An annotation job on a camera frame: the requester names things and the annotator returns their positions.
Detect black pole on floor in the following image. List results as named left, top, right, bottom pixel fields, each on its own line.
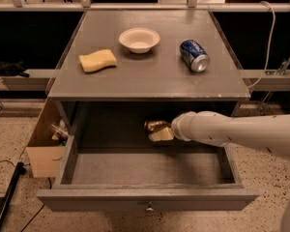
left=0, top=161, right=26, bottom=230

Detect cardboard box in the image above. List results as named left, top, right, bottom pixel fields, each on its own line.
left=26, top=101, right=66, bottom=178

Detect grey cabinet with counter top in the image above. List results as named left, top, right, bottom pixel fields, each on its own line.
left=49, top=10, right=249, bottom=122

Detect white cable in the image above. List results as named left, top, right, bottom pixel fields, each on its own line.
left=246, top=0, right=277, bottom=90

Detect metal drawer knob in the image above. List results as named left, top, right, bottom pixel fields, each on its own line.
left=145, top=202, right=155, bottom=214

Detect yellow sponge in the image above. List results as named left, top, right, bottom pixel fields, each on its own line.
left=79, top=49, right=117, bottom=73

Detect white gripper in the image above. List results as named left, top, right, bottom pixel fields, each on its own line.
left=149, top=112, right=198, bottom=142

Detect black object on left shelf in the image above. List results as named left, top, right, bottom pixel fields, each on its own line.
left=0, top=61, right=30, bottom=77

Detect black floor cable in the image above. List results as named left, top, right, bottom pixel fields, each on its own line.
left=0, top=159, right=53, bottom=232

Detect metal bracket right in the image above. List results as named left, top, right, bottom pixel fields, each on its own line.
left=257, top=57, right=290, bottom=114

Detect white foam bowl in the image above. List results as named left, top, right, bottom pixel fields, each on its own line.
left=119, top=28, right=160, bottom=54

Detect blue soda can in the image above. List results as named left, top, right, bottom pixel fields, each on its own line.
left=180, top=40, right=210, bottom=73

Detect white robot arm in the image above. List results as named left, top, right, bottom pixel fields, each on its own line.
left=144, top=111, right=290, bottom=160

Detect grey open top drawer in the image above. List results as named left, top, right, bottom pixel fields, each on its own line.
left=36, top=101, right=259, bottom=213

